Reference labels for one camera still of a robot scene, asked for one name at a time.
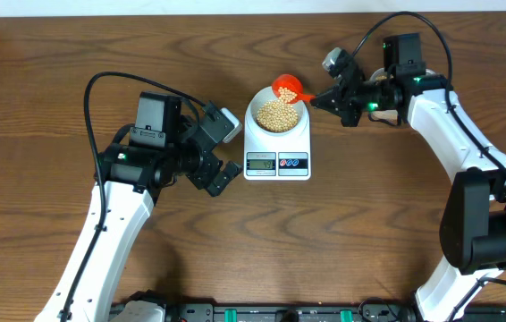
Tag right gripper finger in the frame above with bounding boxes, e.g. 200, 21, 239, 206
313, 84, 346, 102
310, 98, 346, 118

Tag red plastic measuring scoop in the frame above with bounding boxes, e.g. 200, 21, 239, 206
271, 74, 316, 104

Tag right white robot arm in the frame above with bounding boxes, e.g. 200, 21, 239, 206
310, 33, 506, 321

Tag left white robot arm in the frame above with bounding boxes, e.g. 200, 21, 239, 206
37, 91, 242, 321

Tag white digital kitchen scale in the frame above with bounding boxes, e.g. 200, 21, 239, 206
244, 101, 311, 181

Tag soybeans in bowl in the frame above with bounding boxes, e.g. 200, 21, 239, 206
257, 100, 299, 132

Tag clear plastic soybean container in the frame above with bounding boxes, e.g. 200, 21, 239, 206
365, 64, 443, 126

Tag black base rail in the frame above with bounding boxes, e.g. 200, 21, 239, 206
109, 290, 506, 322

